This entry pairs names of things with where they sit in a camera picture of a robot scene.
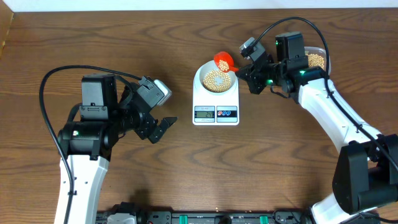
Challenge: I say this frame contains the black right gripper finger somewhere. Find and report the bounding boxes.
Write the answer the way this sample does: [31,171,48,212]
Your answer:
[245,76,267,95]
[235,63,257,81]

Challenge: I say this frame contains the red measuring scoop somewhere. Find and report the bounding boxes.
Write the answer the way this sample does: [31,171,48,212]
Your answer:
[213,51,239,73]

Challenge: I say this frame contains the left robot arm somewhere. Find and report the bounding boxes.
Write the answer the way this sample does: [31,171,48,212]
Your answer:
[55,73,177,223]

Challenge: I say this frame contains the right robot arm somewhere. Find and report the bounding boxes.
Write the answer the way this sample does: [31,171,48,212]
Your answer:
[236,32,397,223]

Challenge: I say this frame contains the grey bowl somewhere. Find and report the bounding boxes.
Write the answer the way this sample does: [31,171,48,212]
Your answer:
[199,60,236,93]

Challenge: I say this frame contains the white kitchen scale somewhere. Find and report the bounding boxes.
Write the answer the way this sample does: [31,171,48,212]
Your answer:
[192,66,239,126]

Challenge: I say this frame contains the soybeans in bowl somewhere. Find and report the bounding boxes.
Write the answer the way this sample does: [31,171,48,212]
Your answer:
[203,70,231,93]

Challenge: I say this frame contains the clear container of soybeans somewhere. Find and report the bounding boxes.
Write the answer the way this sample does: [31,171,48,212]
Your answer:
[305,47,326,70]

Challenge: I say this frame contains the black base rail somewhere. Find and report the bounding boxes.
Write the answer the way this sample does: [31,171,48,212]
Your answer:
[95,202,313,224]

